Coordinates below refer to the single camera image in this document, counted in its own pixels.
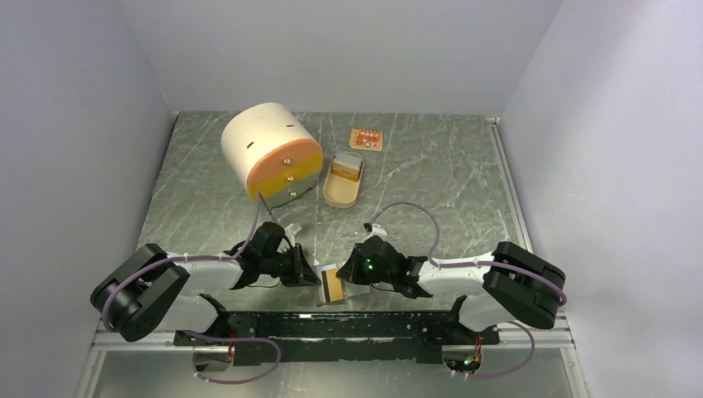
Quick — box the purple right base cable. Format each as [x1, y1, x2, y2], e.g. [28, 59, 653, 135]
[447, 321, 536, 381]

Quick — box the cream cylindrical drawer box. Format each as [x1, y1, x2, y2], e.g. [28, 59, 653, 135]
[221, 102, 323, 207]

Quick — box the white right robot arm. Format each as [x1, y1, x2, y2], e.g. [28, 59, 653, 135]
[337, 236, 567, 343]

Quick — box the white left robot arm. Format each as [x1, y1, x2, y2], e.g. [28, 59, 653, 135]
[90, 221, 320, 345]

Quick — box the gold oval tray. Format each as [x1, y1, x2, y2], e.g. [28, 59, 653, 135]
[322, 160, 364, 209]

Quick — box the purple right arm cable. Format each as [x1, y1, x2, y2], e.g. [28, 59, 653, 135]
[369, 201, 569, 308]

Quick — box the yellow credit card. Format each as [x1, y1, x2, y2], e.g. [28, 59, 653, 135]
[322, 269, 346, 303]

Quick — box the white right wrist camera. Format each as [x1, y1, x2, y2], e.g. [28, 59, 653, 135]
[363, 222, 387, 240]

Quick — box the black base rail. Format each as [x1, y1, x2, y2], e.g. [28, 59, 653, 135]
[173, 310, 500, 366]

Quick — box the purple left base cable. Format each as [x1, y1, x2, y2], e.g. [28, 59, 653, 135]
[175, 329, 282, 386]

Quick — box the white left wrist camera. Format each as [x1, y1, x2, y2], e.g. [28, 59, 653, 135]
[284, 223, 303, 236]

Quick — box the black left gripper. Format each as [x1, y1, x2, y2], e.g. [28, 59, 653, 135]
[260, 242, 322, 287]

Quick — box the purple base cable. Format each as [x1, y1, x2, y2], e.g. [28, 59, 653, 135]
[175, 329, 282, 386]
[447, 321, 536, 381]

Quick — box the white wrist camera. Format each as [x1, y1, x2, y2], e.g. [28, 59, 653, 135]
[363, 222, 387, 240]
[284, 223, 303, 236]

